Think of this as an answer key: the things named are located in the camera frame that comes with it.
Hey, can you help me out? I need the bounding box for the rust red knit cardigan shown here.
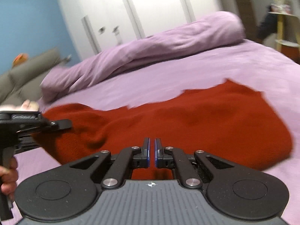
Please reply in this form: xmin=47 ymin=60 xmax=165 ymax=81
xmin=33 ymin=80 xmax=293 ymax=171

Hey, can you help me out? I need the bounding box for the dark clothes pile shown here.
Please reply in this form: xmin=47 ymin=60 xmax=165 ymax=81
xmin=256 ymin=13 xmax=278 ymax=44

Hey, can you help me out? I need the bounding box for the person's left hand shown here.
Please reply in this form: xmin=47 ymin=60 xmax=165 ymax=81
xmin=0 ymin=156 xmax=19 ymax=202

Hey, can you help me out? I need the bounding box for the orange plush toy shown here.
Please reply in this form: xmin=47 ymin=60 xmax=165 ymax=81
xmin=12 ymin=53 xmax=29 ymax=67

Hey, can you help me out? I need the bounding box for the purple bed sheet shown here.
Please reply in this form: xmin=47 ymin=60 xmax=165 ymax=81
xmin=9 ymin=38 xmax=300 ymax=225

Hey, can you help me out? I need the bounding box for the purple rolled duvet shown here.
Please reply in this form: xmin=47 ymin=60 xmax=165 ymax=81
xmin=40 ymin=11 xmax=246 ymax=103

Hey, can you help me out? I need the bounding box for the white wardrobe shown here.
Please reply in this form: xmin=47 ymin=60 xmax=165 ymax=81
xmin=57 ymin=0 xmax=222 ymax=59

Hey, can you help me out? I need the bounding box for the yellow legged side table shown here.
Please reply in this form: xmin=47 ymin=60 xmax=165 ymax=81
xmin=268 ymin=12 xmax=299 ymax=52

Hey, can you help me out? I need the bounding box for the wall power plug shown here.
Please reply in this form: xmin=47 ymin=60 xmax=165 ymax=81
xmin=61 ymin=54 xmax=72 ymax=64

